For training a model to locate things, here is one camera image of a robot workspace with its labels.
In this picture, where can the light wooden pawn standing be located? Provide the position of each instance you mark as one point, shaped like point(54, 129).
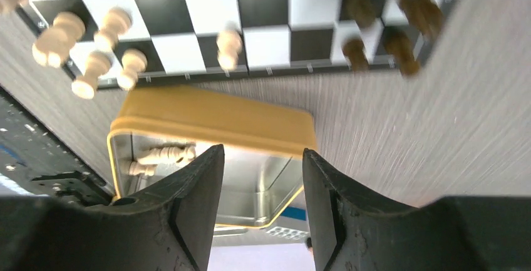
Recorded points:
point(133, 62)

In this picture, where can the black white chess board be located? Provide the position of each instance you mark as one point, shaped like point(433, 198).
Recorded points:
point(196, 41)

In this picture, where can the dark wooden pawn piece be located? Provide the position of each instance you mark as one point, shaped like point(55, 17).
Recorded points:
point(353, 51)

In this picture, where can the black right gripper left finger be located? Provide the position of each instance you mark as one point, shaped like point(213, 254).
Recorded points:
point(168, 225)

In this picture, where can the gold tin box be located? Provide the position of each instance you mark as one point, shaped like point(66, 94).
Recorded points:
point(159, 131)

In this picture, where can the dark wooden rook piece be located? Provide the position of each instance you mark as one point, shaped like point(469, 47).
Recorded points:
point(397, 44)

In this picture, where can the blue box of bits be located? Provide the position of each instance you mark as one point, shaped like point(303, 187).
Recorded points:
point(292, 224)

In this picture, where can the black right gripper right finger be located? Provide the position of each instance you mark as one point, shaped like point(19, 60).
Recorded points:
point(356, 228)

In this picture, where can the light wooden rook piece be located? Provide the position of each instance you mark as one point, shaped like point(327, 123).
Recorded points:
point(97, 64)

